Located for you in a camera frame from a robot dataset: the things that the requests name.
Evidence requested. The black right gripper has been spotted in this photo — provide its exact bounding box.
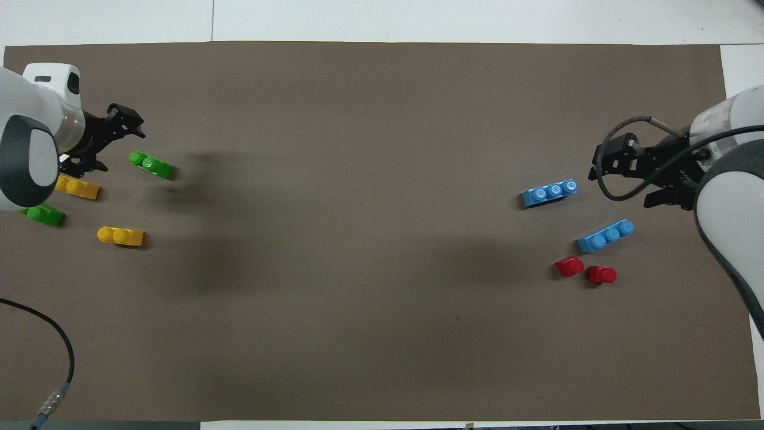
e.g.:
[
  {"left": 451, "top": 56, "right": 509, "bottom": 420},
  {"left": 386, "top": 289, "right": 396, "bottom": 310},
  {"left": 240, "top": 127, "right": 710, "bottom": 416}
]
[{"left": 587, "top": 132, "right": 709, "bottom": 210}]

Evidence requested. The blue three-stud toy block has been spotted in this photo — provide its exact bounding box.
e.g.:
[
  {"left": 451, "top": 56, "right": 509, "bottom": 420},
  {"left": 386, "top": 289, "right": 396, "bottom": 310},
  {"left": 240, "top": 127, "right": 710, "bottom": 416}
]
[
  {"left": 521, "top": 179, "right": 579, "bottom": 208},
  {"left": 575, "top": 219, "right": 636, "bottom": 254}
]

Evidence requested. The green two-stud toy block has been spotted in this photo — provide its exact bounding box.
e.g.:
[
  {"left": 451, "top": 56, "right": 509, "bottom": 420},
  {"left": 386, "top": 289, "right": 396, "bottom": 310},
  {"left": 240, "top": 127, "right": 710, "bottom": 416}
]
[
  {"left": 128, "top": 150, "right": 174, "bottom": 180},
  {"left": 18, "top": 203, "right": 66, "bottom": 228}
]

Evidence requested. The yellow two-stud toy block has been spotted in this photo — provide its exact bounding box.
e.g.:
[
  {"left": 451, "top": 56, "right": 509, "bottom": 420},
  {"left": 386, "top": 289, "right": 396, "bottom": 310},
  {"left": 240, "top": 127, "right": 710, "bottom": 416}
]
[
  {"left": 55, "top": 174, "right": 101, "bottom": 201},
  {"left": 97, "top": 226, "right": 145, "bottom": 248}
]

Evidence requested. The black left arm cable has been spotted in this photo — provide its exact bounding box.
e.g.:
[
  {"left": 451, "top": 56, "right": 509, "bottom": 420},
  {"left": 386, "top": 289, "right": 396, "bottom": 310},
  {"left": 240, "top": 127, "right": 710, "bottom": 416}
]
[{"left": 0, "top": 298, "right": 76, "bottom": 429}]

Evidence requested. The brown table mat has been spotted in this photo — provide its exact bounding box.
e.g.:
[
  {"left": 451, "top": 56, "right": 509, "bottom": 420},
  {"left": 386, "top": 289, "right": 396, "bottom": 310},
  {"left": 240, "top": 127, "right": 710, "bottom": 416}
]
[{"left": 0, "top": 41, "right": 762, "bottom": 422}]

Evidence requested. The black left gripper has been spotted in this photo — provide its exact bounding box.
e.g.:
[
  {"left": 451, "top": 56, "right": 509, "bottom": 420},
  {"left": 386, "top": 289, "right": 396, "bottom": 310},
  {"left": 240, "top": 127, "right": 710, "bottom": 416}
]
[{"left": 59, "top": 103, "right": 146, "bottom": 174}]

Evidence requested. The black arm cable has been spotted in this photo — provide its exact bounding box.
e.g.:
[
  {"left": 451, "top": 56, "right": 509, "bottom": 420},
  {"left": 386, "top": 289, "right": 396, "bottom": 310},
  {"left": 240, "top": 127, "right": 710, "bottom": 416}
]
[
  {"left": 596, "top": 116, "right": 764, "bottom": 202},
  {"left": 0, "top": 298, "right": 76, "bottom": 429}
]

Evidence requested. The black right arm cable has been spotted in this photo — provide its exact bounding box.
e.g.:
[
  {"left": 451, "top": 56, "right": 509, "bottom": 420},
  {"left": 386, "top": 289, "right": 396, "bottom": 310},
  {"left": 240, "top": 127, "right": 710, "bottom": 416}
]
[{"left": 596, "top": 116, "right": 764, "bottom": 202}]

